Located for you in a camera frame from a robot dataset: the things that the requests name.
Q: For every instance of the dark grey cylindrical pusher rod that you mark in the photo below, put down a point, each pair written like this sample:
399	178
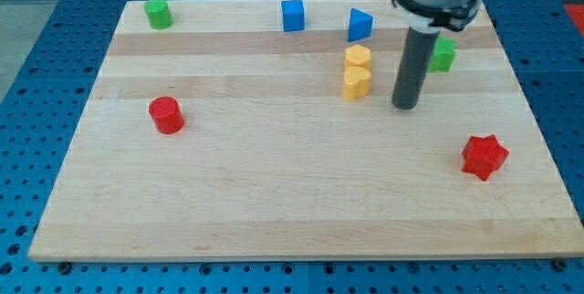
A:
415	61

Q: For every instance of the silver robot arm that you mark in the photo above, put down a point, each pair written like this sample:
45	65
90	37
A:
425	19

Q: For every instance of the yellow hexagon block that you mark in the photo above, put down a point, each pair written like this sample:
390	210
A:
357	56

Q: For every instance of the yellow heart block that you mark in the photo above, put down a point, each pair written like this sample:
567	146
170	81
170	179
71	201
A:
356	83

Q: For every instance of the green star block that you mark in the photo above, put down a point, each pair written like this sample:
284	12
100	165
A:
443	55

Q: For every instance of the blue triangle block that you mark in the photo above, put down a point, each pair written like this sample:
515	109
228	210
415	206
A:
360	25

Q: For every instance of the red star block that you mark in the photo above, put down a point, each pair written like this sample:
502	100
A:
483	156

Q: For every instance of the blue cube block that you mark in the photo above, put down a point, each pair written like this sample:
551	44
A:
293	15

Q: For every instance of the wooden board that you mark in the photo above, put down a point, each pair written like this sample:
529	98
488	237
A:
273	164

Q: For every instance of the green cylinder block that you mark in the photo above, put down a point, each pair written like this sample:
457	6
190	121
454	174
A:
158	14

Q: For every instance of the red cylinder block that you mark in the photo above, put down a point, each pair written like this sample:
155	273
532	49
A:
166	115

